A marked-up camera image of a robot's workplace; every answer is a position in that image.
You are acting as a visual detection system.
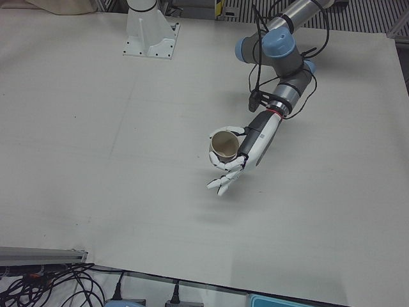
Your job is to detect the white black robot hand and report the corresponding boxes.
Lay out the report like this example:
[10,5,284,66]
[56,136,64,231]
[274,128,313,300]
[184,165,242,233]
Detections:
[206,109,285,196]

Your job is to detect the tall tan cup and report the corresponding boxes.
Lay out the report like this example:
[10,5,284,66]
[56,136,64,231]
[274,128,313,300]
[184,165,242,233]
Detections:
[209,129,240,162]

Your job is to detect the light blue plastic bin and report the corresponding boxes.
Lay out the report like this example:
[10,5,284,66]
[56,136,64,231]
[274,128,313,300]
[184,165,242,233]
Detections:
[247,293,409,307]

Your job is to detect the aluminium extrusion bar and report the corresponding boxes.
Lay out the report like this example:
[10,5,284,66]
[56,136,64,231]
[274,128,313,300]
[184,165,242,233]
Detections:
[0,246,89,267]

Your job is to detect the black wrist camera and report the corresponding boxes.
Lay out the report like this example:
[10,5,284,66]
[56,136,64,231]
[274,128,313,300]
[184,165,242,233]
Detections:
[248,90,275,113]

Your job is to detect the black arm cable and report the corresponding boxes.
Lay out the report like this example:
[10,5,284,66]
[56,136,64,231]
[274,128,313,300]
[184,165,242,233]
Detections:
[247,0,332,119]

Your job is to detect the white pedestal mount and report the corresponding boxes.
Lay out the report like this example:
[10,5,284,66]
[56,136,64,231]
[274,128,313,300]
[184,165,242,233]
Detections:
[122,0,181,61]

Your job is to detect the tangled black cable bundle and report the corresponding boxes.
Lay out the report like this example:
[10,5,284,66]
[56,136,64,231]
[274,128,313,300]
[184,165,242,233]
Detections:
[0,262,106,307]

